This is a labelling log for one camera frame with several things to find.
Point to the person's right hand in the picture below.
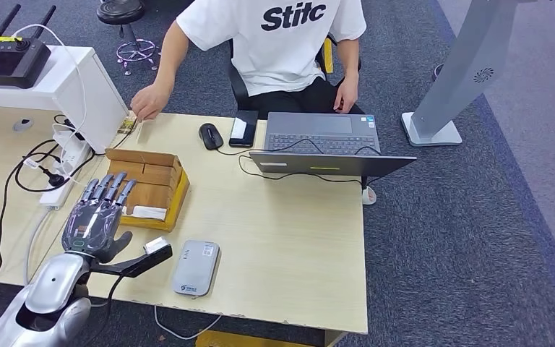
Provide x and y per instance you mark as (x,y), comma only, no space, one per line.
(149,101)

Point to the person's left hand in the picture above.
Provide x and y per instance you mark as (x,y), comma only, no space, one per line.
(346,95)

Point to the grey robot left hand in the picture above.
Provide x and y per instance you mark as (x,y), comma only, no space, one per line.
(93,225)

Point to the person's right forearm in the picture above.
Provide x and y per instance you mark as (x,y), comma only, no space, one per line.
(170,67)

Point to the person's left forearm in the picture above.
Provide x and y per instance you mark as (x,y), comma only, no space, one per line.
(351,62)

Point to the patterned yellow card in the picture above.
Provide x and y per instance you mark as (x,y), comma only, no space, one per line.
(127,126)

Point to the white room key card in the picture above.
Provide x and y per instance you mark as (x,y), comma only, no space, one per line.
(149,212)

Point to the person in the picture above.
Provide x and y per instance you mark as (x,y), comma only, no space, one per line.
(282,52)

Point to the grey card reader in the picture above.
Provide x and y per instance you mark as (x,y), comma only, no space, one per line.
(196,268)

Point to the grey laptop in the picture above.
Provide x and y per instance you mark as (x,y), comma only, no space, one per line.
(323,134)

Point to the white cabinet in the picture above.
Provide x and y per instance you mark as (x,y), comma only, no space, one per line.
(88,96)

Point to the white power strip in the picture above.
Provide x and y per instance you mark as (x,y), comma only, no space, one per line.
(67,163)

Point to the black computer mouse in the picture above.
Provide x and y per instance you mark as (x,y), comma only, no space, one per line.
(210,136)

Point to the open cardboard box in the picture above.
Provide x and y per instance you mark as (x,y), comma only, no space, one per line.
(153,184)

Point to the black office chair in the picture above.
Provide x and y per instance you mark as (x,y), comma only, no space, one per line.
(238,91)

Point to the black round stool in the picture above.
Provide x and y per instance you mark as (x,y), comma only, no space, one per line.
(120,12)

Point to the black smartphone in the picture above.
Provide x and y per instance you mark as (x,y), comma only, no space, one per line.
(244,128)

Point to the small white floor object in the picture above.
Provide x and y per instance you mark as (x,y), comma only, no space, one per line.
(369,195)

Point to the small grey round object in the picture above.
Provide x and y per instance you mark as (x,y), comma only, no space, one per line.
(23,125)

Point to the grey kiosk stand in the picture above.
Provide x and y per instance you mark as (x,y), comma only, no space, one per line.
(466,62)

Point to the black remote controller with antennas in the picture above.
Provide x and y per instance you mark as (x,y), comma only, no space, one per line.
(10,62)

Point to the yellow box under desk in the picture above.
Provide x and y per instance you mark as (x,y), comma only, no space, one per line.
(239,341)

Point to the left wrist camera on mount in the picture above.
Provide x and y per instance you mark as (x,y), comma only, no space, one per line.
(148,256)

